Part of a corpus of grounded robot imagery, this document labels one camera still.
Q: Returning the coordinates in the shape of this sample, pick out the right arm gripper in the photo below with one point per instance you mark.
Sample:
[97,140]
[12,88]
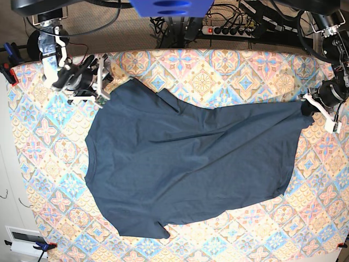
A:
[86,81]

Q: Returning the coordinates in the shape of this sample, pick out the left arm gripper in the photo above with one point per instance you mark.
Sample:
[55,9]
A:
[329,95]

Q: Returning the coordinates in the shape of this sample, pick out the dark blue t-shirt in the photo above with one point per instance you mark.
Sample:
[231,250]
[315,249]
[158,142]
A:
[156,160]

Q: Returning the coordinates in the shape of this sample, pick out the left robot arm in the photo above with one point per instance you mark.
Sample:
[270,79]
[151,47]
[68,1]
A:
[334,50]

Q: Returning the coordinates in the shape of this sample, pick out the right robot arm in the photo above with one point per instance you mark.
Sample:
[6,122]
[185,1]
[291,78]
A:
[53,41]

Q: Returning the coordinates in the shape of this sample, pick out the black round stool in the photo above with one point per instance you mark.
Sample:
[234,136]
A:
[32,46]

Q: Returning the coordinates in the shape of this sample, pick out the white power strip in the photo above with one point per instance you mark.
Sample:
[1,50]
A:
[227,31]

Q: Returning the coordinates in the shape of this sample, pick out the orange clamp lower right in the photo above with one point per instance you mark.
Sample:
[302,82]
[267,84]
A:
[342,245]

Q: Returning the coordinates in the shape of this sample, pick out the blue clamp lower left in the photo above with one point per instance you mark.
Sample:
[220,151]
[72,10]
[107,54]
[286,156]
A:
[41,247]

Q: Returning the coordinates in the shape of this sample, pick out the white floor vent box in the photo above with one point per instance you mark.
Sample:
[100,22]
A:
[23,241]

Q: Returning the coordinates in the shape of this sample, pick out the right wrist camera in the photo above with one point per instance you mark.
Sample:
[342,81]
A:
[100,101]

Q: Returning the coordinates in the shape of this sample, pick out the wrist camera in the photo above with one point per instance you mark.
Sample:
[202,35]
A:
[332,127]
[100,101]

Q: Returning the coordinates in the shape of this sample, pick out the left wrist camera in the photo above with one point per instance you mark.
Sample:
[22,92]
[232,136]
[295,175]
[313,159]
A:
[332,127]

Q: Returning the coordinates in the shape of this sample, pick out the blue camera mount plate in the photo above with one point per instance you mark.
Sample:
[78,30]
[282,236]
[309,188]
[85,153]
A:
[172,8]

